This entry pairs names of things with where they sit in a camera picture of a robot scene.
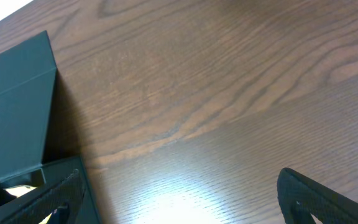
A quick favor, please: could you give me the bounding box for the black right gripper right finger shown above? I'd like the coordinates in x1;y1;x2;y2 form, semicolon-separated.
277;167;358;224

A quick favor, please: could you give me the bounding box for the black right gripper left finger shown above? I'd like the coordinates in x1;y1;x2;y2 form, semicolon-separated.
0;169;85;223

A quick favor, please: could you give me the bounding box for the dark green open box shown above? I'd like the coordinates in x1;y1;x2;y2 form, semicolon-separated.
0;31;101;223

